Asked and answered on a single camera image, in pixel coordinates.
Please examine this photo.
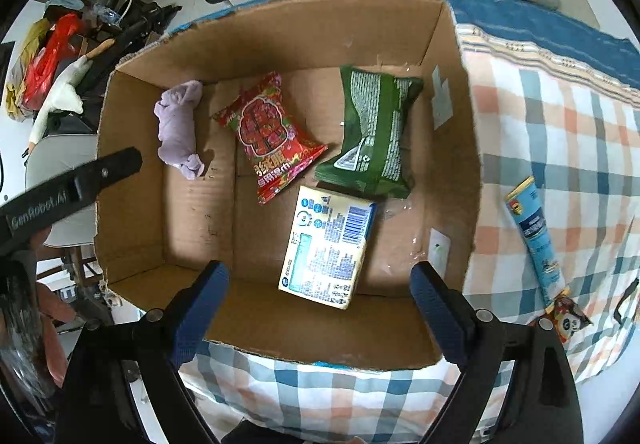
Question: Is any red plastic bag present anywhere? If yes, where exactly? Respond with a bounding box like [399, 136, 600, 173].
[23, 14, 85, 112]

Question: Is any yellow cloth pile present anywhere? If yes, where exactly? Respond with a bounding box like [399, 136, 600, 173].
[2, 18, 51, 122]

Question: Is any black clip on blanket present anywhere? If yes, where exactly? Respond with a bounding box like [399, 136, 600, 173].
[613, 278, 639, 326]

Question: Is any plaid checkered blanket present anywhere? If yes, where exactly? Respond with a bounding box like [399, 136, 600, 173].
[180, 24, 639, 443]

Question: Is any person's left hand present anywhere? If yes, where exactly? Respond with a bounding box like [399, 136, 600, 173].
[8, 227, 76, 390]

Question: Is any green snack packet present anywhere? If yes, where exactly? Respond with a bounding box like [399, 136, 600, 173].
[314, 66, 424, 199]

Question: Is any open cardboard box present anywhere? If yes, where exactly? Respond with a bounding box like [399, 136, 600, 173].
[94, 0, 482, 370]

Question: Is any panda orange snack packet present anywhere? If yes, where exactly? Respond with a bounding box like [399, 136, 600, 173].
[530, 288, 591, 346]

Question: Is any blue tube packet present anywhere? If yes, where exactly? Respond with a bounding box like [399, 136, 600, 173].
[504, 176, 566, 313]

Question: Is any red snack packet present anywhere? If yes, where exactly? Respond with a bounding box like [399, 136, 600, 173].
[214, 72, 328, 204]

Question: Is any grey fabric chair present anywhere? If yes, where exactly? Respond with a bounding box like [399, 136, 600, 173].
[24, 133, 101, 249]

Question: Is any white goose plush toy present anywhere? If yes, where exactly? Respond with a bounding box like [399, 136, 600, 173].
[27, 38, 115, 155]

